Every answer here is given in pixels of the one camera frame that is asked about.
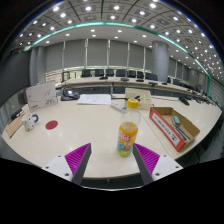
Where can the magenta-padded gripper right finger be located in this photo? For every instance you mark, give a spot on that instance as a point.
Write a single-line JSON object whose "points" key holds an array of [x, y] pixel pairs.
{"points": [[146, 159]]}

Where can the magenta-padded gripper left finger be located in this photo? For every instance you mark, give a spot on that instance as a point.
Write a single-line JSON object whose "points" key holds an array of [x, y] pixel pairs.
{"points": [[77, 159]]}

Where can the yellow-capped clear drink bottle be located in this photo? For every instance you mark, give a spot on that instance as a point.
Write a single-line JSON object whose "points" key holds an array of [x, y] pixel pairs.
{"points": [[128, 133]]}

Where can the open brown box red side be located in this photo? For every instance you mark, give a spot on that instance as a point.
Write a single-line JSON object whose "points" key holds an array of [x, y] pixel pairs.
{"points": [[166, 128]]}

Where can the flat round red coaster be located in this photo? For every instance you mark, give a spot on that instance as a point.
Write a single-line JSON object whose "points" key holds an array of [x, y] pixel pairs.
{"points": [[51, 125]]}

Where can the small teal block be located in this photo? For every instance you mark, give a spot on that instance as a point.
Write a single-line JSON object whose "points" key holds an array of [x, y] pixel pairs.
{"points": [[175, 120]]}

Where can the white remote control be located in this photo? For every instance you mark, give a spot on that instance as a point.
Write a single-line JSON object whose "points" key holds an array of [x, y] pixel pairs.
{"points": [[117, 107]]}

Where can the small open beige box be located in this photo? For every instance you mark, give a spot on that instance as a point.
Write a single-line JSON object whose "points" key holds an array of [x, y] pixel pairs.
{"points": [[143, 98]]}

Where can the white paper sheets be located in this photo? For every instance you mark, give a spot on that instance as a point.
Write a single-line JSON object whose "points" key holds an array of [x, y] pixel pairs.
{"points": [[94, 99]]}

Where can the black desk phone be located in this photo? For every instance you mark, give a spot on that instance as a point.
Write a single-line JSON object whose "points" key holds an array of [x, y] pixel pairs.
{"points": [[69, 95]]}

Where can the brown kraft paper envelope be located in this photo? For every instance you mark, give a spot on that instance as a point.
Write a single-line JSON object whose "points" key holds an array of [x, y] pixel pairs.
{"points": [[14, 126]]}

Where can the large white cardboard box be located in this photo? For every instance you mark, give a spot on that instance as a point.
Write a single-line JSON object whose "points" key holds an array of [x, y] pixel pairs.
{"points": [[40, 96]]}

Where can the black power adapter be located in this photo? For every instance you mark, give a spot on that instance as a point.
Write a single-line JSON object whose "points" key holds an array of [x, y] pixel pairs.
{"points": [[16, 114]]}

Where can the long curved conference desk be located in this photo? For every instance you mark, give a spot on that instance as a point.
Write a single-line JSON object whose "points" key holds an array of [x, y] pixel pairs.
{"points": [[100, 82]]}

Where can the row of black office chairs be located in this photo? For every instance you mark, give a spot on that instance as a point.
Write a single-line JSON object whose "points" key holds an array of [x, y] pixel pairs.
{"points": [[120, 73]]}

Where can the round ceiling lights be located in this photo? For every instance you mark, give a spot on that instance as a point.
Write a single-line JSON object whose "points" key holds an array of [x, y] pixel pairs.
{"points": [[88, 8]]}

